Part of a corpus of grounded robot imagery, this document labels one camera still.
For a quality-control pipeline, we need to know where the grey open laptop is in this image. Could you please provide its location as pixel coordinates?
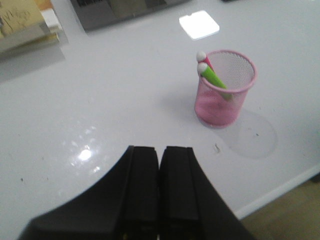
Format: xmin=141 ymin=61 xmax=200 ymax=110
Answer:
xmin=70 ymin=0 xmax=186 ymax=31

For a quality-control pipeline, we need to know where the bottom cream book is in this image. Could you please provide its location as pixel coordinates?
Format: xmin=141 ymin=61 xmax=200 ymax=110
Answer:
xmin=0 ymin=33 xmax=60 ymax=56

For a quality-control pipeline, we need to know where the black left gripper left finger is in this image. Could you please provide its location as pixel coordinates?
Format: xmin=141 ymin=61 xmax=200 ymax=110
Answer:
xmin=19 ymin=145 xmax=159 ymax=240

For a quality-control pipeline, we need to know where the pink marker pen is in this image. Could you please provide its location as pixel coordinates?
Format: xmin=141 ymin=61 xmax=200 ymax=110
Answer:
xmin=196 ymin=51 xmax=214 ymax=70

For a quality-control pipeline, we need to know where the pink mesh pen holder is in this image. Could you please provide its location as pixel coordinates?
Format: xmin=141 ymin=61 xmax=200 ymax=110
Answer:
xmin=194 ymin=49 xmax=257 ymax=128

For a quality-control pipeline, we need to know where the green marker pen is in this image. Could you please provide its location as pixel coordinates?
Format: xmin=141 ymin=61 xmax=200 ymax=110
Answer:
xmin=197 ymin=62 xmax=233 ymax=102

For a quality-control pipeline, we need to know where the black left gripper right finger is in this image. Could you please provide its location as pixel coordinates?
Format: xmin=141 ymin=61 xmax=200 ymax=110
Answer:
xmin=159 ymin=146 xmax=254 ymax=240

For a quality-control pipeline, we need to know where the yellow top book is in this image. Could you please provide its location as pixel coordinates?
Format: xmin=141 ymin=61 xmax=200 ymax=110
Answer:
xmin=0 ymin=0 xmax=50 ymax=53

